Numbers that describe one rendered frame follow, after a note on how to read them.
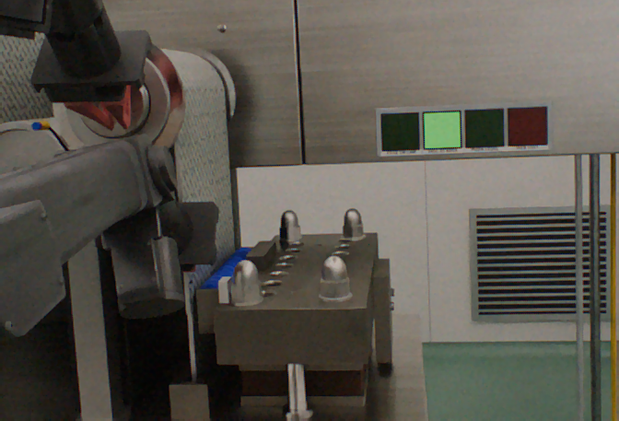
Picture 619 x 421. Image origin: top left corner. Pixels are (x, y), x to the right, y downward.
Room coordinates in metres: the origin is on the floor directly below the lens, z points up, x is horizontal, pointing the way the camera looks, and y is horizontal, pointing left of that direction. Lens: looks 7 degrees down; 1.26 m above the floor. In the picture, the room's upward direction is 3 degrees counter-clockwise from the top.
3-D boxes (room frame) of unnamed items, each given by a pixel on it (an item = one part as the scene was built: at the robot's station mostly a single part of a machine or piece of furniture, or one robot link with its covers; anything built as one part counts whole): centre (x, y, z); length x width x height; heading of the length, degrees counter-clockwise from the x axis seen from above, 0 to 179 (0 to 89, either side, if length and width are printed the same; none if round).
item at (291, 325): (0.97, 0.00, 1.00); 0.40 x 0.16 x 0.06; 173
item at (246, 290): (0.80, 0.07, 1.05); 0.04 x 0.04 x 0.04
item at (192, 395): (0.95, 0.12, 0.92); 0.28 x 0.04 x 0.04; 173
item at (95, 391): (0.79, 0.24, 1.05); 0.06 x 0.05 x 0.31; 173
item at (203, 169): (0.94, 0.12, 1.11); 0.23 x 0.01 x 0.18; 173
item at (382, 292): (0.97, -0.09, 0.97); 0.10 x 0.03 x 0.11; 173
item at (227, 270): (0.94, 0.10, 1.03); 0.21 x 0.04 x 0.03; 173
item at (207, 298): (0.94, 0.10, 1.01); 0.23 x 0.03 x 0.05; 173
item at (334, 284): (0.80, -0.02, 1.05); 0.04 x 0.04 x 0.04
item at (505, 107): (1.10, -0.23, 1.19); 0.25 x 0.01 x 0.07; 83
